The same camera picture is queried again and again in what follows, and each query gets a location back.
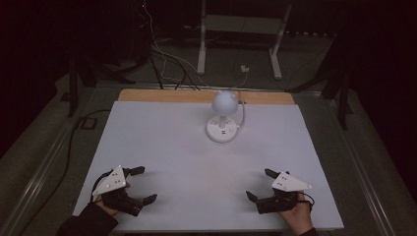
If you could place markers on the person's left hand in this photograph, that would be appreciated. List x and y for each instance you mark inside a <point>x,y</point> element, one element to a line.
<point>106,207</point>

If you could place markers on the black floor box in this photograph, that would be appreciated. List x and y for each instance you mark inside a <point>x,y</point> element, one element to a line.
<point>87,123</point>

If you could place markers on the black tripod stand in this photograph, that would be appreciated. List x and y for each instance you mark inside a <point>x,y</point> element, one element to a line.
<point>85,72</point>
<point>334,85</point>

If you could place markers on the white metal stand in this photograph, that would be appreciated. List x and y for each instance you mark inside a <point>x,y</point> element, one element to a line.
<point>241,24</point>

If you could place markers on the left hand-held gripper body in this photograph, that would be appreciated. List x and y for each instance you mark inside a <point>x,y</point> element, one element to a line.
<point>111,183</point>

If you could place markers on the white power plug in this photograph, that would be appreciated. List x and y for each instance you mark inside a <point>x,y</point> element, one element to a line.
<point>244,69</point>

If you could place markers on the person's right hand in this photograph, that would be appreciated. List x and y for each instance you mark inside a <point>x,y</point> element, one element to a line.
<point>298,216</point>

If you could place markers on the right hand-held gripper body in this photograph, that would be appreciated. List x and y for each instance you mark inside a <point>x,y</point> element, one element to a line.
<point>282,196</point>

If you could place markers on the white round desk lamp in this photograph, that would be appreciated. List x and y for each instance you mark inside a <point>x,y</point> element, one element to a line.
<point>223,114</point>

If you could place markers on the white table mat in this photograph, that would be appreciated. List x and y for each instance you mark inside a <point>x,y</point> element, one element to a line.
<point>196,170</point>

